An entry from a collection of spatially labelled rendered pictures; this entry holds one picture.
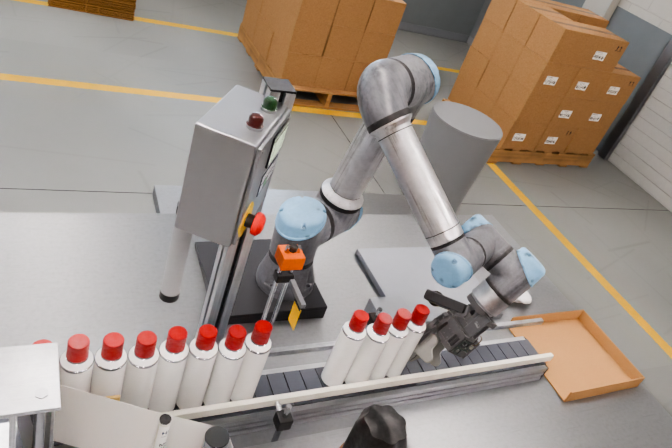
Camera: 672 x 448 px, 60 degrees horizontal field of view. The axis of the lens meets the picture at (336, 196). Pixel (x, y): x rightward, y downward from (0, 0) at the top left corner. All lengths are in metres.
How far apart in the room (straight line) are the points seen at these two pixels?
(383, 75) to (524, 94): 3.54
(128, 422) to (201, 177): 0.41
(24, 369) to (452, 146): 2.91
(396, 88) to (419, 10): 6.23
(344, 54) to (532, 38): 1.40
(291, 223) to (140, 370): 0.50
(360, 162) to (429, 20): 6.20
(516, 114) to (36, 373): 4.18
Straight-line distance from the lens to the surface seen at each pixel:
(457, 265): 1.17
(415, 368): 1.46
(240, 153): 0.83
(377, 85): 1.19
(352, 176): 1.42
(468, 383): 1.52
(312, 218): 1.39
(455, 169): 3.59
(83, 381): 1.09
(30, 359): 0.94
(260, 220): 0.91
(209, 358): 1.10
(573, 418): 1.70
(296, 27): 4.29
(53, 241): 1.60
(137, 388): 1.12
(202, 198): 0.89
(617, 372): 1.94
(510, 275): 1.30
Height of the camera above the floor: 1.88
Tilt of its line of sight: 32 degrees down
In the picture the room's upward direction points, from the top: 21 degrees clockwise
